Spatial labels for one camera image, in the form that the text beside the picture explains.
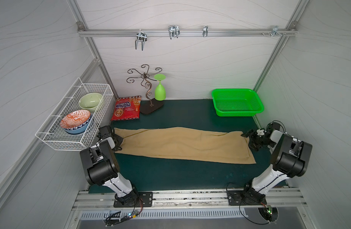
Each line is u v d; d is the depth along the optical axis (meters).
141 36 0.78
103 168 0.47
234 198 0.74
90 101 0.73
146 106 1.14
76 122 0.63
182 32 0.77
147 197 0.73
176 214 0.70
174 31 0.76
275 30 0.77
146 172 0.86
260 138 0.81
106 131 0.75
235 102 1.19
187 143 0.93
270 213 0.71
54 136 0.58
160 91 0.94
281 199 0.75
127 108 1.09
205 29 0.72
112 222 0.68
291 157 0.50
